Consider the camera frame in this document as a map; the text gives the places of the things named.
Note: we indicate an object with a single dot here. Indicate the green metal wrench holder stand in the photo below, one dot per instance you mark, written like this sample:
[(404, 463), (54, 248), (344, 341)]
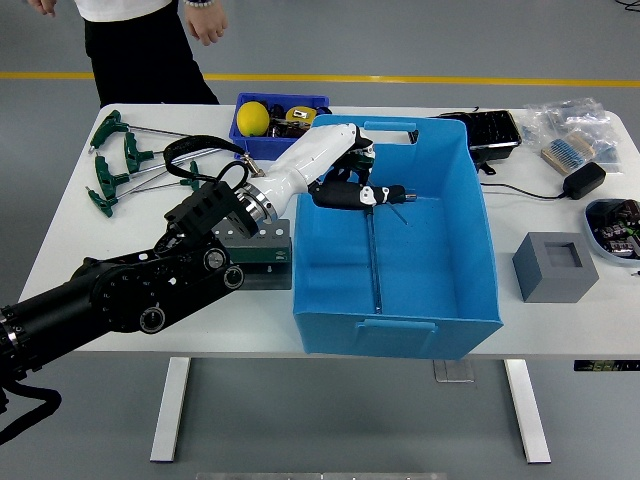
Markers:
[(260, 252)]

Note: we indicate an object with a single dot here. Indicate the clear plastic parts bag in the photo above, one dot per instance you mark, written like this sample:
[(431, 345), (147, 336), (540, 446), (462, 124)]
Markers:
[(609, 152), (565, 112)]

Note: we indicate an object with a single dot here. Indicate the yellow lemon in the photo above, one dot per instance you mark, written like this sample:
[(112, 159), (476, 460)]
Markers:
[(252, 119)]

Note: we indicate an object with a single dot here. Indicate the dark electronic parts heap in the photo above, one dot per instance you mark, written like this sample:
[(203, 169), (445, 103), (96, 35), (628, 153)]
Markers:
[(620, 225)]

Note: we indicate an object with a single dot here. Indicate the person's right hand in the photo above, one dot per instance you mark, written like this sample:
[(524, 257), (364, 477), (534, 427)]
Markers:
[(42, 5)]

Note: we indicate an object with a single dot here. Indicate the yellow tape measure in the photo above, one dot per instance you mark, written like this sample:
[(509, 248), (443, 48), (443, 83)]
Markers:
[(300, 114)]

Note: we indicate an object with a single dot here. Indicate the grey hollow cube block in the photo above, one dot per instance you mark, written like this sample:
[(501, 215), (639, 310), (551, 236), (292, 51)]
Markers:
[(555, 280)]

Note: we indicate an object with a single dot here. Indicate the blue resistor strip bundle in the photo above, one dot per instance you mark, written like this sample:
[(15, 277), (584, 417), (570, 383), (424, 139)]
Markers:
[(567, 150)]

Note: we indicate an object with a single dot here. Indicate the white table leg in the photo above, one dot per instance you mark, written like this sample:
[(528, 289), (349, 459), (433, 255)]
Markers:
[(527, 410), (170, 410)]

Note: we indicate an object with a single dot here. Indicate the black power adapter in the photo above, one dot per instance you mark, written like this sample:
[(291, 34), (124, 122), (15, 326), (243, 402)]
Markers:
[(584, 181)]

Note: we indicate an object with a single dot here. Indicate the person's left hand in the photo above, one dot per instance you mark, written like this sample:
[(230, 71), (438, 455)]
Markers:
[(207, 22)]

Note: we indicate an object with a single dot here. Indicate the blue-rimmed oval tray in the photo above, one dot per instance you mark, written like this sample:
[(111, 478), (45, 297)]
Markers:
[(592, 230)]

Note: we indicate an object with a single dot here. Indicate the large blue folding box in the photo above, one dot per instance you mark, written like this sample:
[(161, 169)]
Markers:
[(440, 260)]

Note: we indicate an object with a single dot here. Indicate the grey metal table bracket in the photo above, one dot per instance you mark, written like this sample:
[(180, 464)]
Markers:
[(452, 371)]

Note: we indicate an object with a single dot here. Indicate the black plastic tray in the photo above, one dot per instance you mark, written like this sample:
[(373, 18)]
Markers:
[(490, 132)]

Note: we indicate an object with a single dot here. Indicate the small blue plastic bin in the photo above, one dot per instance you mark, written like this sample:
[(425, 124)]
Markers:
[(260, 145)]

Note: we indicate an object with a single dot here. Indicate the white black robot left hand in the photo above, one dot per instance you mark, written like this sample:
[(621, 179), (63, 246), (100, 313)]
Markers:
[(310, 155)]

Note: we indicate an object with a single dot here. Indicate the black table control panel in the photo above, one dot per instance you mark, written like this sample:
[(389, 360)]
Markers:
[(605, 365)]

